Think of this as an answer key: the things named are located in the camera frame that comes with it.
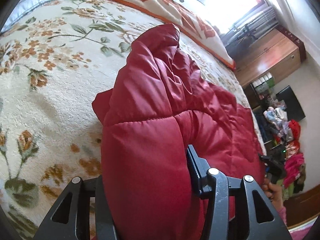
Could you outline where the red quilted puffer jacket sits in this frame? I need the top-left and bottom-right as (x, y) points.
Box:
(92, 24), (264, 239)

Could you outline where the pink sleeve right forearm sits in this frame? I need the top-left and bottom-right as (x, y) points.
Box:
(277, 205), (287, 225)

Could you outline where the pile of colourful clothes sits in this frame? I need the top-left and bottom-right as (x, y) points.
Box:
(263, 96), (306, 200)

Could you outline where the person's right hand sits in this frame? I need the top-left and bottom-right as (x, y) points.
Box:
(261, 178), (284, 211)

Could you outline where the wooden cabinet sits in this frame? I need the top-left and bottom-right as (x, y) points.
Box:
(235, 25), (306, 87)

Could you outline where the grey striped curtain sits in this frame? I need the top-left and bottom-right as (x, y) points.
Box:
(222, 7), (278, 46)

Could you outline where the cream floral bed blanket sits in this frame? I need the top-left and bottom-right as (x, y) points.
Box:
(1, 0), (265, 239)

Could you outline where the orange floral folded blanket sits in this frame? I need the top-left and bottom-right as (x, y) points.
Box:
(111, 0), (236, 70)

